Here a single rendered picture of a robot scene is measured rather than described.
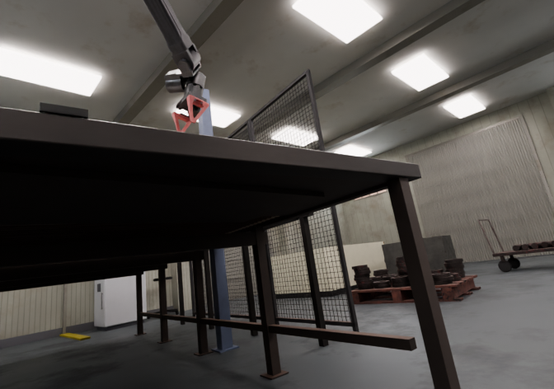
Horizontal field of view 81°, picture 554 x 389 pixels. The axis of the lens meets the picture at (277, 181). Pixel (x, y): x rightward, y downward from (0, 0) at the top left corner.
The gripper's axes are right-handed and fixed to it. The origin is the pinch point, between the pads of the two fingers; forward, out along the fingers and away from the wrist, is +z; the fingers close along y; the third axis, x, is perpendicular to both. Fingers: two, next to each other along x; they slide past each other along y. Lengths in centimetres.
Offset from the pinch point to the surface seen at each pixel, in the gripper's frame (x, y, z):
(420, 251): 84, 27, 27
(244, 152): 8.1, 24.1, 15.1
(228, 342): 125, -166, 75
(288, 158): 22.1, 24.8, 11.7
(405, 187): 79, 26, 3
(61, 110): -30.5, 22.6, 20.6
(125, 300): 126, -506, 47
